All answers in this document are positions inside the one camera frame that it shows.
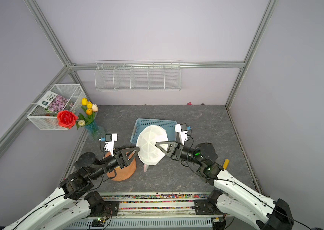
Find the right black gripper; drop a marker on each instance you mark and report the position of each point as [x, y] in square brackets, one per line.
[175, 154]

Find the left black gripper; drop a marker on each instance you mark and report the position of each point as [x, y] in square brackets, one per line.
[124, 159]

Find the orange mesh laundry bag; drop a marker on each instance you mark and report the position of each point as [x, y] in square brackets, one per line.
[122, 174]

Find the white mesh laundry bag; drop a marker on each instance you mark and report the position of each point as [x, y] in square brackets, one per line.
[149, 154]

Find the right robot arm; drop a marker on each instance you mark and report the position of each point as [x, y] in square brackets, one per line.
[236, 187]

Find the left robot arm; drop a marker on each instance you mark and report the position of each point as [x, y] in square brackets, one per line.
[75, 198]

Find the tulip bouquet in vase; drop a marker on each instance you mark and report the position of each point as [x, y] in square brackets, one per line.
[87, 119]

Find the red artificial rose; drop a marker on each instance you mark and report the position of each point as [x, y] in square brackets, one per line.
[66, 119]

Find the purple flower packet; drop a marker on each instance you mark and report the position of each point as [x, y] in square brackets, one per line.
[54, 103]

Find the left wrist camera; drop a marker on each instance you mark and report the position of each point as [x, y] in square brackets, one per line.
[109, 140]

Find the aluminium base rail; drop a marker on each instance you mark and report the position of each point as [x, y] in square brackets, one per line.
[167, 211]

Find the long white wire shelf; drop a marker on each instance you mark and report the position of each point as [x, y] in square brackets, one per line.
[138, 75]

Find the white wire corner basket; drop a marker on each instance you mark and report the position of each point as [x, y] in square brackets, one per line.
[48, 121]

